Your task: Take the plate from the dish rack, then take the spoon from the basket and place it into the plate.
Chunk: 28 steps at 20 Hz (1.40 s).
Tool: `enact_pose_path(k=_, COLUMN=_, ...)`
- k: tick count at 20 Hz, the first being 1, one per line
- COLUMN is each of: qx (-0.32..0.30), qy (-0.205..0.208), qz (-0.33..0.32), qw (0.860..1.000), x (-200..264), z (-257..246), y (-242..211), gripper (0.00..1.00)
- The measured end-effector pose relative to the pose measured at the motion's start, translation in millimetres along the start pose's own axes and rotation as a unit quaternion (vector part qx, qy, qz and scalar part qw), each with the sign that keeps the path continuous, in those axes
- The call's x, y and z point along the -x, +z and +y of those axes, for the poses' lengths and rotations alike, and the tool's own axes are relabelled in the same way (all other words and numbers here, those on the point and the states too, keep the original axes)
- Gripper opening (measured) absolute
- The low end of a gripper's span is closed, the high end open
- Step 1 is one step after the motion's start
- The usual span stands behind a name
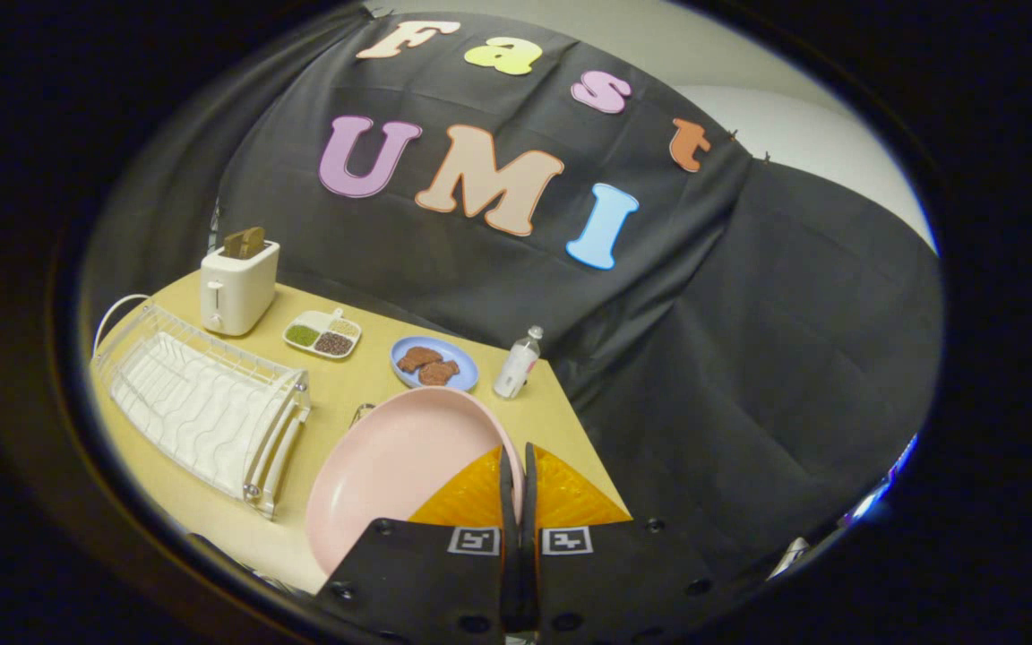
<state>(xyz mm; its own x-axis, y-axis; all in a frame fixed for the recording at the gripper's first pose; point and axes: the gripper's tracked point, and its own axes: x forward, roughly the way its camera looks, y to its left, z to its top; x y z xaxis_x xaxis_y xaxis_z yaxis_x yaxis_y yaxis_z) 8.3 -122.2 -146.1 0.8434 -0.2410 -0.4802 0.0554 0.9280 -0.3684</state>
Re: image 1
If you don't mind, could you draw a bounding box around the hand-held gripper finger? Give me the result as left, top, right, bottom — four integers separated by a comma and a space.
314, 444, 520, 645
520, 442, 725, 645

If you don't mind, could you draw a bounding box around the pink plate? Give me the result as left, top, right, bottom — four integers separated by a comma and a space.
305, 386, 527, 577

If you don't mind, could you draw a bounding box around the white wire dish rack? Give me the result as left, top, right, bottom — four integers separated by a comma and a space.
90, 303, 314, 521

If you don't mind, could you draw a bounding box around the small blue plate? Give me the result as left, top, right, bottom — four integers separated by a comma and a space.
389, 335, 480, 393

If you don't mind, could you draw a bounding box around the white divided snack dish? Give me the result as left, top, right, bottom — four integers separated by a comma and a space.
282, 308, 364, 362

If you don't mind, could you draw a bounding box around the clear plastic bottle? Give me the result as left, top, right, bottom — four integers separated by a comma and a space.
492, 324, 545, 400

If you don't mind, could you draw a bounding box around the black backdrop cloth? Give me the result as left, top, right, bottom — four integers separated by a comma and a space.
82, 4, 943, 579

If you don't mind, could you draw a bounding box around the white toaster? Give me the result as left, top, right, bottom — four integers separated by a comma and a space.
199, 239, 282, 339

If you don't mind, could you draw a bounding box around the brown toast slice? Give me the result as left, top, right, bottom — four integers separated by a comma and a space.
222, 226, 267, 262

